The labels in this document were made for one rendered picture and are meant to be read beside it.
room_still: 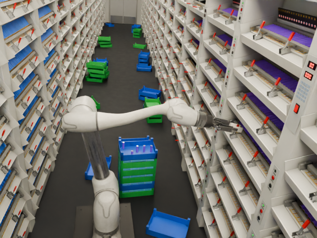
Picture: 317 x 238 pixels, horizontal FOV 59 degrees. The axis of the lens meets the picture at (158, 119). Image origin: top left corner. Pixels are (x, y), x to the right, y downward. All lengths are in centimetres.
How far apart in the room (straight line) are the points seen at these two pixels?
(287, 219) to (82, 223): 127
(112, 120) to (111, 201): 53
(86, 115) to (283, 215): 101
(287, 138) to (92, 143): 107
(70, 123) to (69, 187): 128
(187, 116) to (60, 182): 159
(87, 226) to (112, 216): 26
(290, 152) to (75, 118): 100
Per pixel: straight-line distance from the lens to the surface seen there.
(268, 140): 136
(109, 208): 175
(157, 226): 234
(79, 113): 149
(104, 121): 146
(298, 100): 113
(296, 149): 117
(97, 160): 178
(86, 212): 207
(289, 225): 127
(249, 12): 165
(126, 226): 197
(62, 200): 258
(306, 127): 112
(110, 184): 187
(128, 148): 243
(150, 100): 386
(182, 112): 150
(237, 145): 164
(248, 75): 155
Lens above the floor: 176
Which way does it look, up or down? 28 degrees down
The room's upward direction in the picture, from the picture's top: 5 degrees clockwise
